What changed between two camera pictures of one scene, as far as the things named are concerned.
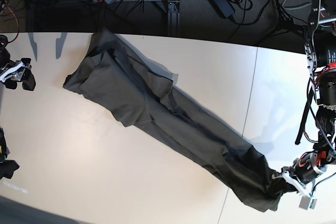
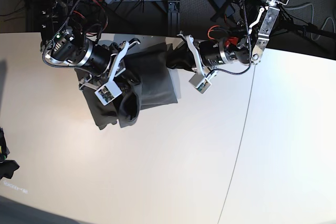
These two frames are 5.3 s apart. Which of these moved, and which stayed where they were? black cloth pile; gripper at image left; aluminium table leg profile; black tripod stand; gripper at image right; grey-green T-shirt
Moved: gripper at image left; gripper at image right; grey-green T-shirt
Stayed: black cloth pile; black tripod stand; aluminium table leg profile
